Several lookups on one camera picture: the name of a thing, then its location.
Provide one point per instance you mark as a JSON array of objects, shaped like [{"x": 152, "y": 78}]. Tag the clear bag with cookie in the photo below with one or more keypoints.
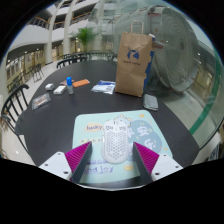
[{"x": 41, "y": 101}]

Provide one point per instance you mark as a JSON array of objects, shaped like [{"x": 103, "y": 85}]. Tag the brown paper bag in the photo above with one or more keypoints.
[{"x": 133, "y": 73}]

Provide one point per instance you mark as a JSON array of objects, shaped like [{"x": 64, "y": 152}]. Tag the group of black chairs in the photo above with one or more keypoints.
[{"x": 35, "y": 71}]

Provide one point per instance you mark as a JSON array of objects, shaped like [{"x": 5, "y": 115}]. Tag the green potted palm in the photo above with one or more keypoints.
[{"x": 85, "y": 36}]

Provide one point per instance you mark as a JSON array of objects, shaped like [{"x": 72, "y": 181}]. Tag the black spindle-back chair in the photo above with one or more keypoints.
[
  {"x": 71, "y": 60},
  {"x": 7, "y": 106}
]

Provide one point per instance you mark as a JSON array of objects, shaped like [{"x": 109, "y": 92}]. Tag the white perforated computer mouse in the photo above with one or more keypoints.
[{"x": 115, "y": 141}]

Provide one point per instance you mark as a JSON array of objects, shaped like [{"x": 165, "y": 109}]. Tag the orange flat cloth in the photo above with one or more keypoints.
[{"x": 81, "y": 83}]

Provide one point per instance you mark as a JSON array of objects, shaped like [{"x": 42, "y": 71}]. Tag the white and blue plastic packet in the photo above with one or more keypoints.
[{"x": 103, "y": 87}]

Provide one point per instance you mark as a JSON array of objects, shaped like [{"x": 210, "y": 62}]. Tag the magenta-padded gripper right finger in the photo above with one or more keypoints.
[{"x": 160, "y": 165}]

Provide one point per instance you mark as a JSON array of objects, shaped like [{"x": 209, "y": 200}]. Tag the small white box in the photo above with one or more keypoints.
[{"x": 49, "y": 87}]

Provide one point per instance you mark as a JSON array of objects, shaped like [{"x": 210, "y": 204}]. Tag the small blue-capped bottle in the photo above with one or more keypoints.
[{"x": 70, "y": 87}]

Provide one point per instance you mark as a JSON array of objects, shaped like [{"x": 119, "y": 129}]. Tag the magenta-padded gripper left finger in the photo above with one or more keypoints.
[{"x": 63, "y": 165}]

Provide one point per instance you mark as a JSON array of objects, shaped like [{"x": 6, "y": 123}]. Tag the cream rectangular box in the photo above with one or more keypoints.
[{"x": 59, "y": 90}]

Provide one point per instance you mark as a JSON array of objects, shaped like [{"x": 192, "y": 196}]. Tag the light blue printed mouse pad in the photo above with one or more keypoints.
[{"x": 90, "y": 136}]

